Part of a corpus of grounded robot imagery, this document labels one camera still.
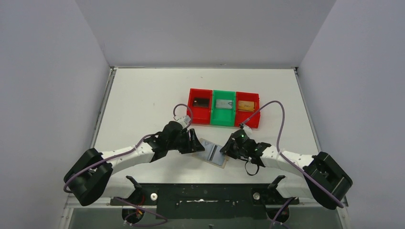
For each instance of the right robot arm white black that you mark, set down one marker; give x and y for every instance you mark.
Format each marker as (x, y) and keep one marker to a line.
(318, 177)

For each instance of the black credit card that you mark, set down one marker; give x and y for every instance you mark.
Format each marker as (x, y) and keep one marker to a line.
(201, 102)

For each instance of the silver credit card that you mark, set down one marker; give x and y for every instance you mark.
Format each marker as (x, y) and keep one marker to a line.
(223, 104)

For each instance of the right red plastic bin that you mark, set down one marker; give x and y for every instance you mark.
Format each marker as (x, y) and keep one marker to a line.
(242, 116)

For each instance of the green plastic bin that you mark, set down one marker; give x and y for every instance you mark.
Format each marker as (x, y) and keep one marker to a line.
(223, 117)

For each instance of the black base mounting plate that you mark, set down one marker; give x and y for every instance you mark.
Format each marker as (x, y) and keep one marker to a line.
(208, 201)

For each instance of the red plastic bin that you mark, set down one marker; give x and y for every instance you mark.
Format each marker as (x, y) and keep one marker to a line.
(242, 116)
(201, 116)

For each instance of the left red plastic bin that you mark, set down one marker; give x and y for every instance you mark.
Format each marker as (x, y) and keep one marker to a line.
(201, 116)

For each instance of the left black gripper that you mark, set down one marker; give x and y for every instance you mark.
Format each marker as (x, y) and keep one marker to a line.
(190, 141)

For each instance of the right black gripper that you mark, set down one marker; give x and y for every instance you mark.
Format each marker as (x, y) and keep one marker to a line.
(228, 150)

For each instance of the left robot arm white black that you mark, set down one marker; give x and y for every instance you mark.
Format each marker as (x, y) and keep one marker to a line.
(91, 177)

